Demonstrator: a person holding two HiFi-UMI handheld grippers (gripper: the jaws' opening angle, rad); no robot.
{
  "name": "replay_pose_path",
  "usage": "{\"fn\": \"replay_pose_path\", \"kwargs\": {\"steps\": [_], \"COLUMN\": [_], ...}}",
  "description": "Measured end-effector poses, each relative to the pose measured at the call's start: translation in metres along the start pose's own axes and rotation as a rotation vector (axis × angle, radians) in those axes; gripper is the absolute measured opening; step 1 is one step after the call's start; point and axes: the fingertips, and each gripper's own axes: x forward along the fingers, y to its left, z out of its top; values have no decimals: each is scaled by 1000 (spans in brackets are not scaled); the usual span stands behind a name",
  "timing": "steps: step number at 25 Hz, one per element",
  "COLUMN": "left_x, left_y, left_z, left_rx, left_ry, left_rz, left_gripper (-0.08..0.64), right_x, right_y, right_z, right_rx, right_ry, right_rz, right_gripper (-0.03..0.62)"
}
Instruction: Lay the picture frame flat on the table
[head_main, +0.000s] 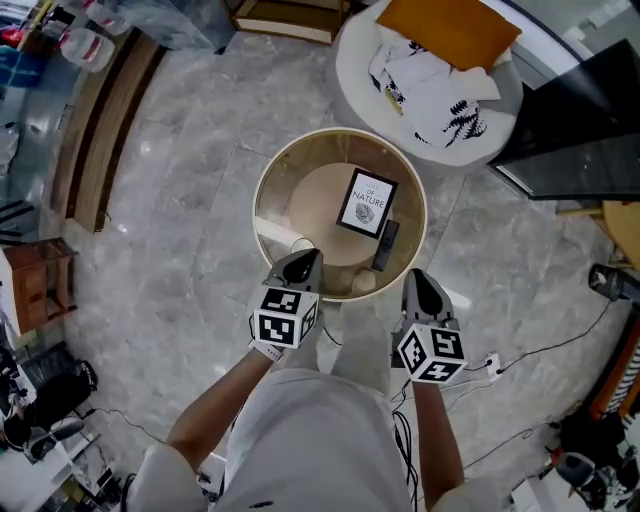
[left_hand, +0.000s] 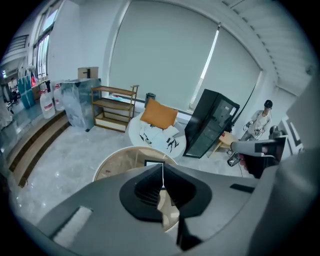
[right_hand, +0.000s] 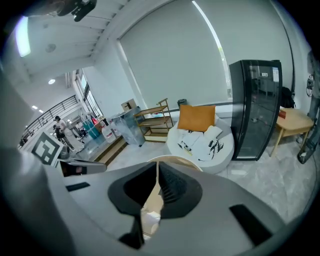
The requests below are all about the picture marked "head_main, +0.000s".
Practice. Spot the person's light trousers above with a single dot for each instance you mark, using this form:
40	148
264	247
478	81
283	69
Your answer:
360	345

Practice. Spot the orange wooden furniture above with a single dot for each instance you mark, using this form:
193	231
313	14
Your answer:
617	375

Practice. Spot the small cream cushion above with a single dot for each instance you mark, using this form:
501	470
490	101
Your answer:
475	82

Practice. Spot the black framed nature print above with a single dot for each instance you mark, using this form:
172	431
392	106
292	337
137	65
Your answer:
367	202

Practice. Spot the yellow wooden table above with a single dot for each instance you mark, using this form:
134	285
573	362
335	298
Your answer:
622	230

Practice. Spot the white black-print cushion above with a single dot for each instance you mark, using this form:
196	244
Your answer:
425	95

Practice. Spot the black glass cabinet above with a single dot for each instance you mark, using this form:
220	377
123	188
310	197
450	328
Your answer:
575	130

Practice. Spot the white power adapter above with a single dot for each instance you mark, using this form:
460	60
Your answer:
492	366

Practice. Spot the white round pouf chair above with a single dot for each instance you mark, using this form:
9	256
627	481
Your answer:
360	100

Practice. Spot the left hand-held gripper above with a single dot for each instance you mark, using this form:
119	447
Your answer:
282	320

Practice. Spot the person's left forearm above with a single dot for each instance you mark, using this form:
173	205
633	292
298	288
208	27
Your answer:
215	410

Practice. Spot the white round coaster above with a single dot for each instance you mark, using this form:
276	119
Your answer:
301	246

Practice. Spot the orange cushion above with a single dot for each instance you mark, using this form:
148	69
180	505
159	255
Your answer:
450	30

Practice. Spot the person's white shoe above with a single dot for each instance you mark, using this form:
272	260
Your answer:
363	282

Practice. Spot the person's right forearm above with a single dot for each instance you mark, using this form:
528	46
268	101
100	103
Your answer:
440	440

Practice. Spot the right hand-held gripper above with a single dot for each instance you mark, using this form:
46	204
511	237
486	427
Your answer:
430	350

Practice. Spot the person's white shirt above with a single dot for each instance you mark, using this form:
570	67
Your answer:
310	450

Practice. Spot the wooden open shelf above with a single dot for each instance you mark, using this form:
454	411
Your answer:
290	17

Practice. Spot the black remote control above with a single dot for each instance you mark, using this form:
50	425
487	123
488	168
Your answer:
386	245

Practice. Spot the wooden slatted bench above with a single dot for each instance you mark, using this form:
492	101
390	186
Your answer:
95	140

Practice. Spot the black bag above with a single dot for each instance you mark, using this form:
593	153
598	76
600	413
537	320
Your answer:
60	385

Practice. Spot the clear plastic bag red stripes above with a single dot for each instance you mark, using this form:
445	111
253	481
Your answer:
87	50

